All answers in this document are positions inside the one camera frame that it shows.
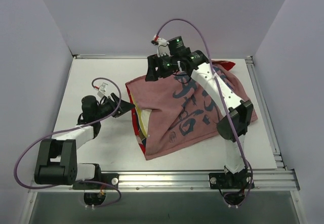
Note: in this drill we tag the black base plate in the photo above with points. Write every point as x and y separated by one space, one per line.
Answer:
107 178
229 181

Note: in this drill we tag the cream pillow yellow edge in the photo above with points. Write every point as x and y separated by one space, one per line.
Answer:
143 119

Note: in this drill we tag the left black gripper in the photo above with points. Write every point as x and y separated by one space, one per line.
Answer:
115 104

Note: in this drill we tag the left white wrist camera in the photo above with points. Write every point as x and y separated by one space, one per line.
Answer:
102 90

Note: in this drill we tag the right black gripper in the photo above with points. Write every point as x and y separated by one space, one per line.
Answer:
154 65

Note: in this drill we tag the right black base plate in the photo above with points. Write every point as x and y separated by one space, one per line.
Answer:
229 181

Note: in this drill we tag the aluminium front rail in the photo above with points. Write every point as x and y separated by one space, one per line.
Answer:
185 181

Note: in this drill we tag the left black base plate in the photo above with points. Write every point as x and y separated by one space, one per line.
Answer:
107 178

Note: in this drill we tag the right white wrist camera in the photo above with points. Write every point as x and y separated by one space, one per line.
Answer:
162 46

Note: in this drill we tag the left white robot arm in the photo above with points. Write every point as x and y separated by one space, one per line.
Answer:
57 162

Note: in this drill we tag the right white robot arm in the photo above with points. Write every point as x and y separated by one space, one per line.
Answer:
237 112

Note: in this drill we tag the red pink printed pillowcase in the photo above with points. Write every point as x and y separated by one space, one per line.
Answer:
183 114

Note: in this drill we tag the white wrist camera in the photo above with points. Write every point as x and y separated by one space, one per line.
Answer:
102 90
162 46

